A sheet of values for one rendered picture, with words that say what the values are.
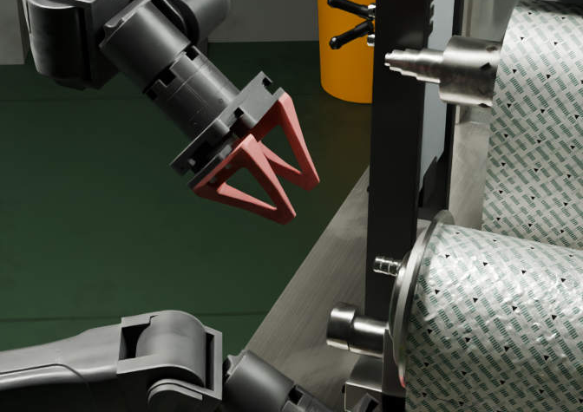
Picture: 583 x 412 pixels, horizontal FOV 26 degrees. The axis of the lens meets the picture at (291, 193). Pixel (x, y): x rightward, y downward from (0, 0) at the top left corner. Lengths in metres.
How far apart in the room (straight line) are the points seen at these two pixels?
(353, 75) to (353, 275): 2.43
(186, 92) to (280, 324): 0.63
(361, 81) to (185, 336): 3.08
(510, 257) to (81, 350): 0.35
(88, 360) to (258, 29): 3.55
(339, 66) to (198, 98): 3.07
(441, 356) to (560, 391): 0.09
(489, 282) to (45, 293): 2.37
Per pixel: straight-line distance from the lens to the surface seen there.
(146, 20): 1.01
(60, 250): 3.40
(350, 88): 4.08
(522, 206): 1.16
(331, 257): 1.70
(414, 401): 1.00
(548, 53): 1.11
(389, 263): 1.03
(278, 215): 1.01
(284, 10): 4.49
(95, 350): 1.03
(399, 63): 1.20
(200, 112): 1.00
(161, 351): 1.01
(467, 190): 1.86
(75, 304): 3.19
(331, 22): 4.02
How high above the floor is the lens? 1.84
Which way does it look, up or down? 31 degrees down
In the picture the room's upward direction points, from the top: straight up
